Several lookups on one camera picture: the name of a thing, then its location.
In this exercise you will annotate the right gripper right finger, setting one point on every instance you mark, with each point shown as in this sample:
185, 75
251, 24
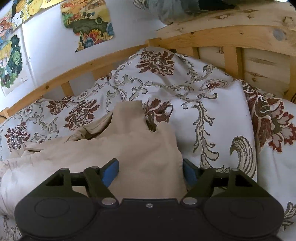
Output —
198, 183

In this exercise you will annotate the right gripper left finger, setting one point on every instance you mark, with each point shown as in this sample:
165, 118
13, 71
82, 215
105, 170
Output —
99, 179

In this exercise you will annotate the beige Champion hooded jacket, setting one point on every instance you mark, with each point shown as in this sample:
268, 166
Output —
150, 163

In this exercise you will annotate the plastic bag of clothes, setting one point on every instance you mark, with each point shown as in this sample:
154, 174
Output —
169, 12

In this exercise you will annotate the floral patterned white bedspread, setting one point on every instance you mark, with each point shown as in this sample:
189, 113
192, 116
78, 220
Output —
219, 121

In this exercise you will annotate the blond chibi character poster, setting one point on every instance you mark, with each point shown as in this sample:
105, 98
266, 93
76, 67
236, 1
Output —
13, 67

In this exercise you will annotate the red haired character poster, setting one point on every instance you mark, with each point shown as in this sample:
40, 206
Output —
6, 25

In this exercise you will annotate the yellow poster top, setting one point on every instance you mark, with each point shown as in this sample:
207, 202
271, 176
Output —
24, 9

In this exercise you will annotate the wooden bed frame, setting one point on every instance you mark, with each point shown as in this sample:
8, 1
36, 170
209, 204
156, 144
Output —
253, 42

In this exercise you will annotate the landscape poster on wall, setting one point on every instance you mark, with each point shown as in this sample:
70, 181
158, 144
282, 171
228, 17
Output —
89, 20

